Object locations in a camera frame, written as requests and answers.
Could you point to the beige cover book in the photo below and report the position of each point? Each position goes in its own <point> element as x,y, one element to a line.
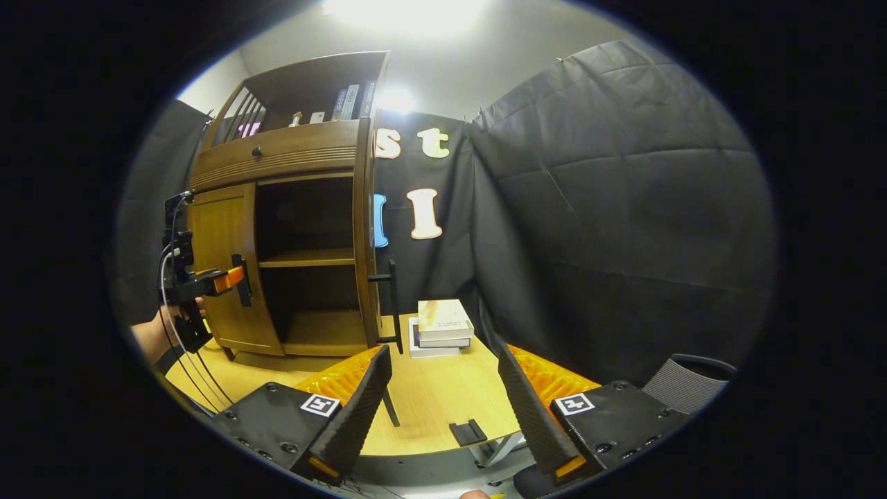
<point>443,317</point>

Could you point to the wooden inner shelf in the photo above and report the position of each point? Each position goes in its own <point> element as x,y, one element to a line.
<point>308,258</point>

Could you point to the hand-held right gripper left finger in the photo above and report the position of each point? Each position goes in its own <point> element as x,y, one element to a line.
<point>357,416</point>

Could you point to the wooden cabinet drawer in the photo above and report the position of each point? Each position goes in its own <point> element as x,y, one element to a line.
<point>291,156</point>

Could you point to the grey edged book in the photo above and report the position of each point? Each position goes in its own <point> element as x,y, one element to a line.
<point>447,342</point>

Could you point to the white table leg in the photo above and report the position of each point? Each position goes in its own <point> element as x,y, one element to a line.
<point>495,450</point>

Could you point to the wooden shoe cabinet door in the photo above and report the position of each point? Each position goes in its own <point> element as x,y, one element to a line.
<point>366,263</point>
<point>222,229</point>

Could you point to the black backdrop cloth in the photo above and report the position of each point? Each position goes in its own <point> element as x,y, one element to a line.
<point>610,229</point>

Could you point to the small black bracket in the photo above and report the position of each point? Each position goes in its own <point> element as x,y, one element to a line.
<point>468,432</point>

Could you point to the small white box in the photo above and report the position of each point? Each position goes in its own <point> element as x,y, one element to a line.
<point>317,118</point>

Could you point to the light grey upright book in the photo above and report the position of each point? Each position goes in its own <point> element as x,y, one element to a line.
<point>352,102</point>

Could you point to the wooden double-door shoe cabinet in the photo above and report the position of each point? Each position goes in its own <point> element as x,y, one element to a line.
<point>312,76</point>

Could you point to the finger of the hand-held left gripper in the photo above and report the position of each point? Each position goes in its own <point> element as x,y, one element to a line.
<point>229,280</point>

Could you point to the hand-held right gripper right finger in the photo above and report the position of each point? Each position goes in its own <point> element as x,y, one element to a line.
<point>530,416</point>

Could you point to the large ceiling light panel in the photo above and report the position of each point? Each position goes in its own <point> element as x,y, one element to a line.
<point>409,14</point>

